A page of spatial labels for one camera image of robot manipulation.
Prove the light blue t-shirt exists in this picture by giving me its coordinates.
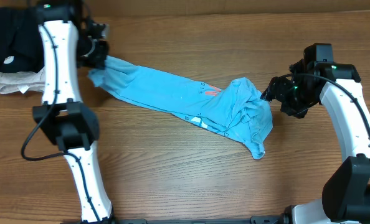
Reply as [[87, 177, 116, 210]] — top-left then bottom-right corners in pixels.
[[88, 57, 273, 159]]

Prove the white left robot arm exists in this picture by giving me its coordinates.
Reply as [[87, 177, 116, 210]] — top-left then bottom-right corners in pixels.
[[21, 0, 115, 223]]

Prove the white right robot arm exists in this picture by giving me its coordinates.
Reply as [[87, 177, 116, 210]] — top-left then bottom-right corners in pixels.
[[261, 43, 370, 224]]

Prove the black folded garment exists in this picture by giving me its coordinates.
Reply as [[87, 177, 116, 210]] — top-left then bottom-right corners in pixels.
[[0, 7, 44, 73]]

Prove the beige folded garment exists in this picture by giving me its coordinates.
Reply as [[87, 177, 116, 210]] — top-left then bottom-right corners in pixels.
[[0, 68, 45, 95]]

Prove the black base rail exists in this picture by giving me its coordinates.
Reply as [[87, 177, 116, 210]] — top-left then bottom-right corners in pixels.
[[112, 216, 282, 224]]

